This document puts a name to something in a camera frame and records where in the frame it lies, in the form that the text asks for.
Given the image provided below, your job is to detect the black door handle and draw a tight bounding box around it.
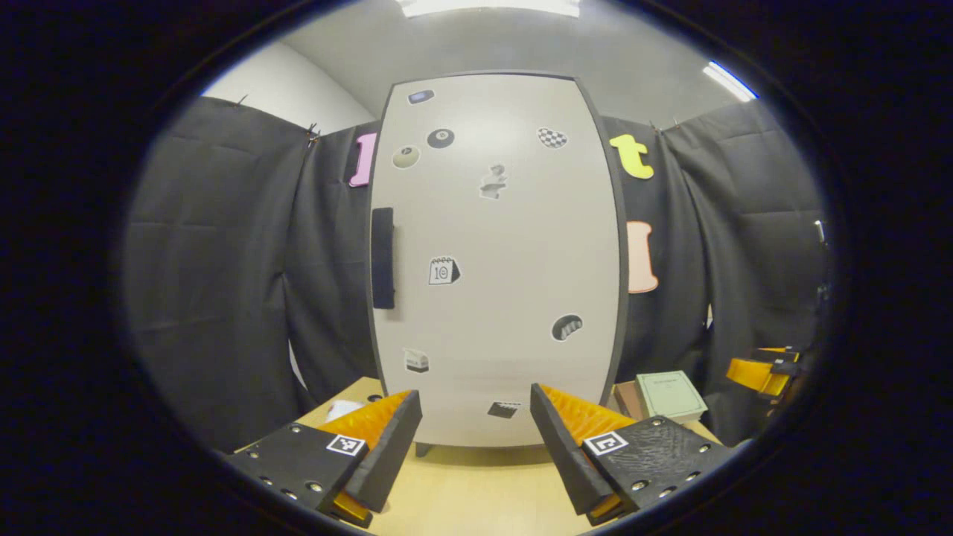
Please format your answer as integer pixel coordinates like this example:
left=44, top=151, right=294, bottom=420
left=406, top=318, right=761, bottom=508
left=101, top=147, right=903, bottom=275
left=371, top=207, right=395, bottom=310

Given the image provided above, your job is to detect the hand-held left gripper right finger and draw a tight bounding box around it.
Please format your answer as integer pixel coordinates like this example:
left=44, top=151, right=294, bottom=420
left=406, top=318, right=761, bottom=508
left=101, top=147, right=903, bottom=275
left=530, top=383, right=734, bottom=526

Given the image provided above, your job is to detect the ceiling light panel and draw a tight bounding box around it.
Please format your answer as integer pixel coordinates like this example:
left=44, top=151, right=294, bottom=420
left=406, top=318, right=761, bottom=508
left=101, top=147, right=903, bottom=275
left=397, top=0, right=581, bottom=19
left=702, top=61, right=759, bottom=103

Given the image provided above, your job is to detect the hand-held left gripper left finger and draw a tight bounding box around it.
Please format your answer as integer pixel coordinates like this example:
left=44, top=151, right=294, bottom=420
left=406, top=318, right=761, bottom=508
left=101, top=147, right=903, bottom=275
left=223, top=389, right=424, bottom=528

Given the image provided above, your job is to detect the brown book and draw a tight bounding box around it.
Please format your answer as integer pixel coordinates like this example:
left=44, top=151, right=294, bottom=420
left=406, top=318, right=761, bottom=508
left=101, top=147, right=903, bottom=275
left=613, top=380, right=646, bottom=420

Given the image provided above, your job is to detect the black backdrop cloth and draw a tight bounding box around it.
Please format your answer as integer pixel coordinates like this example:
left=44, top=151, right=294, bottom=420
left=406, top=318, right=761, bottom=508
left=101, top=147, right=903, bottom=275
left=119, top=95, right=835, bottom=455

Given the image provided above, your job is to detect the grey cabinet door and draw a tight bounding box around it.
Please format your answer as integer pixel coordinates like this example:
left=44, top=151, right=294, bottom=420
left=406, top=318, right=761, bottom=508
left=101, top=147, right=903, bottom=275
left=369, top=72, right=630, bottom=449

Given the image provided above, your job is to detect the dark grey cabinet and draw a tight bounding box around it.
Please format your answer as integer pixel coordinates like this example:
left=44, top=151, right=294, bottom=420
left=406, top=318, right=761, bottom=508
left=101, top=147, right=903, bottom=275
left=365, top=71, right=632, bottom=459

